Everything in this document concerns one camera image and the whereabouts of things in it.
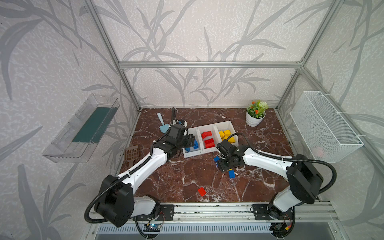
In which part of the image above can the red lego brick front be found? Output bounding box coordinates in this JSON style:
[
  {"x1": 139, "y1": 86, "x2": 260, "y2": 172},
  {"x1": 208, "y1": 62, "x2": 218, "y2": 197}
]
[{"x1": 198, "y1": 187, "x2": 207, "y2": 197}]

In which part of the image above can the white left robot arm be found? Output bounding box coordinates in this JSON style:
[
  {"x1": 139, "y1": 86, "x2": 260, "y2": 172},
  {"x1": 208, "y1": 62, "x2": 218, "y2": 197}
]
[{"x1": 84, "y1": 123, "x2": 195, "y2": 227}]

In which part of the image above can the long red lego brick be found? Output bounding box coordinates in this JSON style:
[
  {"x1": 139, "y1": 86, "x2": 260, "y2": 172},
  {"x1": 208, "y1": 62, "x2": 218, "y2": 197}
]
[{"x1": 204, "y1": 139, "x2": 215, "y2": 149}]

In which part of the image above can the white wire basket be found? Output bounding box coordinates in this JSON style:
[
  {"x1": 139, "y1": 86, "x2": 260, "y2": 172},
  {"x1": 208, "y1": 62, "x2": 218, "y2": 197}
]
[{"x1": 290, "y1": 91, "x2": 364, "y2": 163}]

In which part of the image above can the white left bin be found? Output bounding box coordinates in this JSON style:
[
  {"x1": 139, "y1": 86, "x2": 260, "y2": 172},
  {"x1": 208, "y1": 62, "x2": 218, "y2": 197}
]
[{"x1": 183, "y1": 127, "x2": 203, "y2": 158}]

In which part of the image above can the white right bin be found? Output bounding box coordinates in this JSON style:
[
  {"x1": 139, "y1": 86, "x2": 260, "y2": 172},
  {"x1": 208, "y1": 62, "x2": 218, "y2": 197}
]
[{"x1": 214, "y1": 121, "x2": 239, "y2": 147}]

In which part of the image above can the green artificial plant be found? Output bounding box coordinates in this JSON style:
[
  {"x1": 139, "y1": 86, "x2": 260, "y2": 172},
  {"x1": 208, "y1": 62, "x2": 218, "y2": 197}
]
[{"x1": 247, "y1": 101, "x2": 269, "y2": 119}]

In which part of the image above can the small red lego brick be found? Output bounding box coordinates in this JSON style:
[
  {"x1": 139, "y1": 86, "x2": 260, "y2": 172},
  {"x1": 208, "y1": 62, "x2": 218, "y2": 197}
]
[{"x1": 201, "y1": 131, "x2": 212, "y2": 140}]

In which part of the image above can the white plant pot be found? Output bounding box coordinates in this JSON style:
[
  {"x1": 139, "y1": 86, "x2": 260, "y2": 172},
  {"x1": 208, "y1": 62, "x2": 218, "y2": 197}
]
[{"x1": 246, "y1": 112, "x2": 266, "y2": 127}]

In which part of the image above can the white middle bin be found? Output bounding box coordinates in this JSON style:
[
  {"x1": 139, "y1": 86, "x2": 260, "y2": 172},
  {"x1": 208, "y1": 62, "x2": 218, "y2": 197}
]
[{"x1": 197, "y1": 124, "x2": 221, "y2": 154}]

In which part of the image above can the yellow lego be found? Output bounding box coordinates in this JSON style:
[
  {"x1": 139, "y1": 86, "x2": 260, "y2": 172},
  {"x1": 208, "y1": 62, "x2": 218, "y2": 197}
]
[
  {"x1": 224, "y1": 130, "x2": 232, "y2": 137},
  {"x1": 219, "y1": 131, "x2": 226, "y2": 139}
]

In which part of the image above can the clear wall shelf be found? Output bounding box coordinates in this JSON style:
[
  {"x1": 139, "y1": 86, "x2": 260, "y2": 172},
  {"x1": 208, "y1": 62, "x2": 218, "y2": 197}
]
[{"x1": 43, "y1": 94, "x2": 120, "y2": 163}]

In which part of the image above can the blue lego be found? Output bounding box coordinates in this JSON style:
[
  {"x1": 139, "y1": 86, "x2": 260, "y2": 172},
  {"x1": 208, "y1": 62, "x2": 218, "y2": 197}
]
[{"x1": 194, "y1": 140, "x2": 199, "y2": 150}]

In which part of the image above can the light blue scoop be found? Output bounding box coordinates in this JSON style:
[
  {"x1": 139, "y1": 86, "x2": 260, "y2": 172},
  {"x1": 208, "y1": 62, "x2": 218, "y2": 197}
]
[{"x1": 157, "y1": 113, "x2": 170, "y2": 134}]

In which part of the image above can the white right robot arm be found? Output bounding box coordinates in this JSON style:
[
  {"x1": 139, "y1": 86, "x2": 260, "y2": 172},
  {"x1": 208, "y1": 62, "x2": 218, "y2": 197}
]
[{"x1": 217, "y1": 140, "x2": 323, "y2": 213}]

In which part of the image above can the white bin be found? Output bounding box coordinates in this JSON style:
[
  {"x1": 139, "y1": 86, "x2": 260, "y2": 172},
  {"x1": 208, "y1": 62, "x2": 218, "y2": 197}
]
[
  {"x1": 197, "y1": 124, "x2": 221, "y2": 154},
  {"x1": 183, "y1": 127, "x2": 203, "y2": 158},
  {"x1": 214, "y1": 121, "x2": 239, "y2": 147}
]

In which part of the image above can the brown slotted scoop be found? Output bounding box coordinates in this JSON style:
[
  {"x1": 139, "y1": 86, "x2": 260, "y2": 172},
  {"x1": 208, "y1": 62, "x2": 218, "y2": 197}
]
[{"x1": 124, "y1": 145, "x2": 139, "y2": 168}]

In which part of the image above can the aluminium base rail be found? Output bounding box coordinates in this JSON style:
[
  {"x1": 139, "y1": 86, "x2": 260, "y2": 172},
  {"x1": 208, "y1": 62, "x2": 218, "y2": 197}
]
[{"x1": 92, "y1": 202, "x2": 340, "y2": 236}]

